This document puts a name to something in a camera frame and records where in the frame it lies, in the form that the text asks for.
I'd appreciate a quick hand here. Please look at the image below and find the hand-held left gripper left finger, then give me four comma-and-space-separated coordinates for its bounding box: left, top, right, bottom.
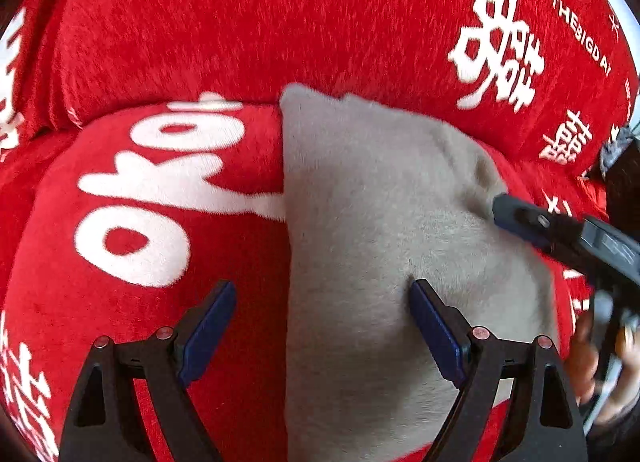
59, 279, 238, 462

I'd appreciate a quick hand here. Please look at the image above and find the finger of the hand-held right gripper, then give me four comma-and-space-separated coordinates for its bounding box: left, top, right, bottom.
491, 193, 587, 257

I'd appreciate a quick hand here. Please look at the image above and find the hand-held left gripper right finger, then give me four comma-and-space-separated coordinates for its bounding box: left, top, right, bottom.
408, 278, 591, 462

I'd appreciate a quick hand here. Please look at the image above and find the grey fleece garment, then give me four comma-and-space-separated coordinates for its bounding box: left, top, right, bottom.
278, 83, 562, 462

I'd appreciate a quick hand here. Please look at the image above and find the person's right hand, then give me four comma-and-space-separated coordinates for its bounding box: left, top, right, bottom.
566, 313, 640, 427

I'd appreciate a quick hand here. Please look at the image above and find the dark cloth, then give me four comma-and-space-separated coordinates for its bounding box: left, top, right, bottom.
597, 124, 640, 234

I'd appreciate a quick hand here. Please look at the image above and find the red printed blanket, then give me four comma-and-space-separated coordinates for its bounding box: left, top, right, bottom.
0, 0, 640, 462

